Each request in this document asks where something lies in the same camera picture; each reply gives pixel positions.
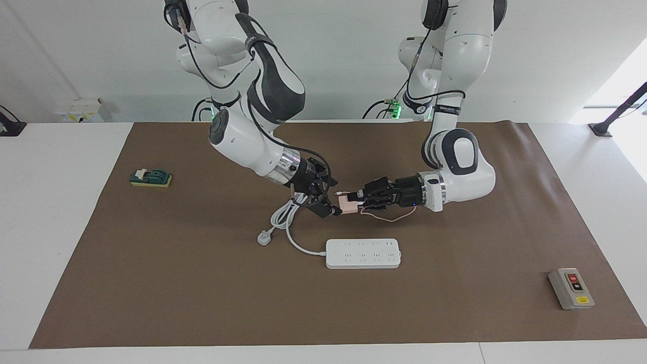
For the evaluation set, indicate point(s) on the green knife switch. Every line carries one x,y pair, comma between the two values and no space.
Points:
154,177

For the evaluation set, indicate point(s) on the pink charger block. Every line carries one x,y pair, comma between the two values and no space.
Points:
348,205

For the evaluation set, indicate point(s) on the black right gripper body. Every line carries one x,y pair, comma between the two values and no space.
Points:
313,177

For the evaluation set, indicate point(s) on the black clamp stand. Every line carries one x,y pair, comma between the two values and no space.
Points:
12,129
601,129

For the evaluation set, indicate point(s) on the white power strip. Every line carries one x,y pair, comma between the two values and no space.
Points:
364,254

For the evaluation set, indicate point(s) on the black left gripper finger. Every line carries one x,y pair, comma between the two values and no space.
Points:
375,187
375,204

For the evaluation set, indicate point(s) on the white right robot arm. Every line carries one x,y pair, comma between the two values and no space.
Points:
237,136

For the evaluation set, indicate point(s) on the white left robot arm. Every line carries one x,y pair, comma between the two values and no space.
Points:
470,50

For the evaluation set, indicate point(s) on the grey on-off switch box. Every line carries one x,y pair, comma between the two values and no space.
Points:
571,290

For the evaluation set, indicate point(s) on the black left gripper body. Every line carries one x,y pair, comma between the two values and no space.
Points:
404,192

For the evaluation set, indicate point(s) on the brown table mat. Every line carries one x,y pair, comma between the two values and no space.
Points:
455,253

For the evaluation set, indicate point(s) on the white wall socket box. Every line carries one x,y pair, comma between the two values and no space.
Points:
76,111

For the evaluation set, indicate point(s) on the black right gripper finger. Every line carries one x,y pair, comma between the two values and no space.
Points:
326,208
331,179

